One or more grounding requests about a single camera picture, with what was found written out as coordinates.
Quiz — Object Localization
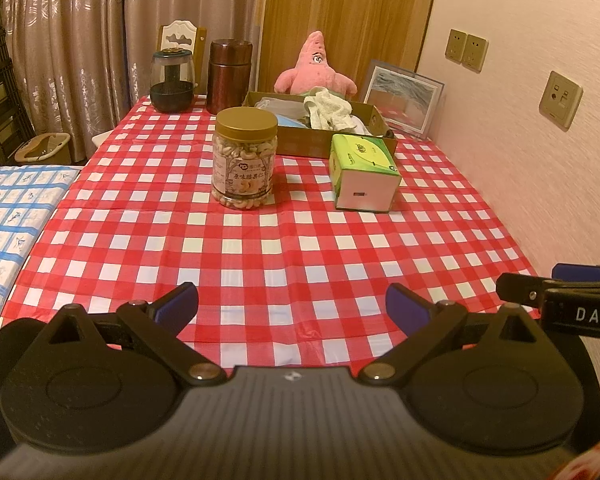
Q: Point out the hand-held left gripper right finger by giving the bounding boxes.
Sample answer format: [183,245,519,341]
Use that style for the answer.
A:
[357,283,556,387]

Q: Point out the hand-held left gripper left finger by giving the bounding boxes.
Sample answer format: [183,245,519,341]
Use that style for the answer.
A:
[27,282,228,387]

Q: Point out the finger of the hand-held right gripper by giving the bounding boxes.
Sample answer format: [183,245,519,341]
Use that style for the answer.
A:
[496,272,548,307]
[551,262,600,285]

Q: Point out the cardboard box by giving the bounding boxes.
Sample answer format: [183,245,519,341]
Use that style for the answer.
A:
[242,91,398,161]

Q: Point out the white towel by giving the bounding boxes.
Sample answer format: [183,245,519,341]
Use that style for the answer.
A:
[303,87,356,130]

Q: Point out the blue face mask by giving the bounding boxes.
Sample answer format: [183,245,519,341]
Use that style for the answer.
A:
[276,113,312,129]

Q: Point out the white plastic bag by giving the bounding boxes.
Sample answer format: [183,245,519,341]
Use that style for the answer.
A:
[255,96,308,117]

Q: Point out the red checkered tablecloth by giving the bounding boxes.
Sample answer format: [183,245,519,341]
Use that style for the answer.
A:
[0,95,556,368]

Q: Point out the green tissue box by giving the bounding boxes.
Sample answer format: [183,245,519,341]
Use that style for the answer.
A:
[328,133,402,212]

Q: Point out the nut jar with gold lid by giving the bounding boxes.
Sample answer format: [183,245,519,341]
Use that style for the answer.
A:
[211,107,279,209]

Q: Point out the blue patterned bed sheet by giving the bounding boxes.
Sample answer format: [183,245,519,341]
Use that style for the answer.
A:
[0,164,83,333]

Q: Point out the framed picture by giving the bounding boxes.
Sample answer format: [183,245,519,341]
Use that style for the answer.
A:
[361,59,447,142]

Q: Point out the beige plastic bin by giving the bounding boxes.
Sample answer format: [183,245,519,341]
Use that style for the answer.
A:
[17,132,72,165]

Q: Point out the glass coffee bean jar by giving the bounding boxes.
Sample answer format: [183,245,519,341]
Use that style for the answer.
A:
[150,48,196,113]

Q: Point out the brown metal canister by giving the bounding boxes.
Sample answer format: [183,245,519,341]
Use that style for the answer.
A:
[206,39,254,115]

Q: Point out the pink starfish plush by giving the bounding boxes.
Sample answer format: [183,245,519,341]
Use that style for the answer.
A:
[274,31,357,98]

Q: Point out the white chair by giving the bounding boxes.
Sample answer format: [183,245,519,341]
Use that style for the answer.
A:
[91,20,207,150]

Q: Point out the black folding rack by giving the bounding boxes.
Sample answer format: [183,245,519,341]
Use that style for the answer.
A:
[0,0,37,166]

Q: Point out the wooden door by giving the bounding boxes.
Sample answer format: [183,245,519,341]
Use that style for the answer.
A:
[257,0,441,96]

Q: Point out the beige wall data panel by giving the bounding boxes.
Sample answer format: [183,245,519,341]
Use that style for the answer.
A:
[538,70,584,131]

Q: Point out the beige wall socket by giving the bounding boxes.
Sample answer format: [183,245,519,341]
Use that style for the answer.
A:
[462,34,489,72]
[445,28,468,61]

